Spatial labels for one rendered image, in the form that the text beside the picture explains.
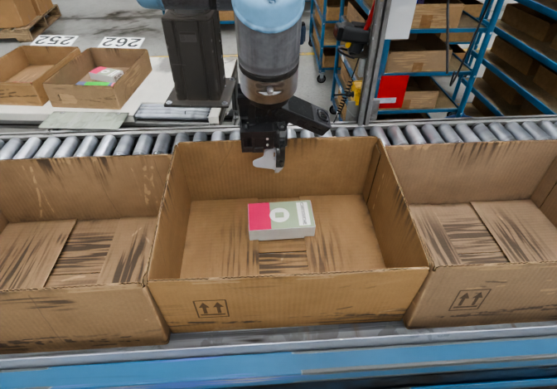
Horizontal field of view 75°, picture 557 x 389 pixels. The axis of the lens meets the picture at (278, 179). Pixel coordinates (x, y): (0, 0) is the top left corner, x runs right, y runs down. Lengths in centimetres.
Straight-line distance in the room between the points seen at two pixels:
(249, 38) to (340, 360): 47
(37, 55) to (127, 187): 141
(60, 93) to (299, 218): 119
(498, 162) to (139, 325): 75
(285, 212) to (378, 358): 31
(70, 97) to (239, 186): 102
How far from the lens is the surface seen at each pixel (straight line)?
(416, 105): 200
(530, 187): 99
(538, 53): 242
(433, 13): 184
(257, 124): 62
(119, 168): 77
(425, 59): 190
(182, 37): 144
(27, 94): 176
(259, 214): 73
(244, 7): 48
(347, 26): 127
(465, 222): 89
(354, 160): 75
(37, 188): 87
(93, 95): 160
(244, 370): 60
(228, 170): 74
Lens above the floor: 146
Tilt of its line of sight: 40 degrees down
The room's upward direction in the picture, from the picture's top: straight up
